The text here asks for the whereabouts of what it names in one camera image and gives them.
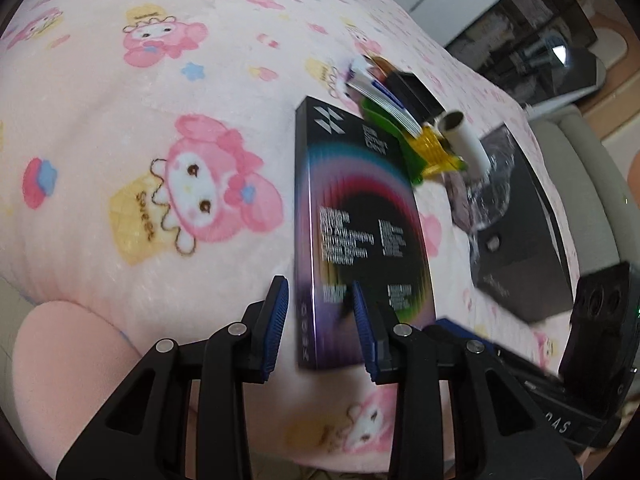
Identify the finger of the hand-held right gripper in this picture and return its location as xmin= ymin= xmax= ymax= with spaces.
xmin=425 ymin=317 xmax=501 ymax=361

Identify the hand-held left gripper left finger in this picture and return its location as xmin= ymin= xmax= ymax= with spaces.
xmin=56 ymin=276 xmax=290 ymax=480

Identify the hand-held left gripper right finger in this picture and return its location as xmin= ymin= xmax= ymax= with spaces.
xmin=350 ymin=280 xmax=584 ymax=480

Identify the black box with colourful print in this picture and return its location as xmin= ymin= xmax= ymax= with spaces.
xmin=294 ymin=95 xmax=437 ymax=374

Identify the black box in clear wrap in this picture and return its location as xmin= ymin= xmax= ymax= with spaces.
xmin=448 ymin=122 xmax=576 ymax=325

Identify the grey padded chair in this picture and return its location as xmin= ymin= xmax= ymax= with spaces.
xmin=528 ymin=104 xmax=627 ymax=282

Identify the yellow translucent plastic piece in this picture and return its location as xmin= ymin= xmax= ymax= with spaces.
xmin=409 ymin=125 xmax=467 ymax=177

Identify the white paper tube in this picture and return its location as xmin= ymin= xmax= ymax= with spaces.
xmin=434 ymin=110 xmax=494 ymax=177

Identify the green plastic clip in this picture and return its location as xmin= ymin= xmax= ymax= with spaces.
xmin=359 ymin=97 xmax=468 ymax=187

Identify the pink printed blanket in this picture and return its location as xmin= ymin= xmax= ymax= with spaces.
xmin=0 ymin=0 xmax=577 ymax=480

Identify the pink cushion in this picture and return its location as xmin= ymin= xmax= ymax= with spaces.
xmin=10 ymin=300 xmax=142 ymax=443

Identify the white and blue card pack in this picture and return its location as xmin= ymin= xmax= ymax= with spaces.
xmin=344 ymin=56 xmax=427 ymax=140

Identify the small black box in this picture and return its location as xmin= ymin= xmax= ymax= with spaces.
xmin=386 ymin=72 xmax=447 ymax=122

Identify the black glossy cabinet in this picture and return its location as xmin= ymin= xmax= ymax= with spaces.
xmin=444 ymin=0 xmax=609 ymax=107

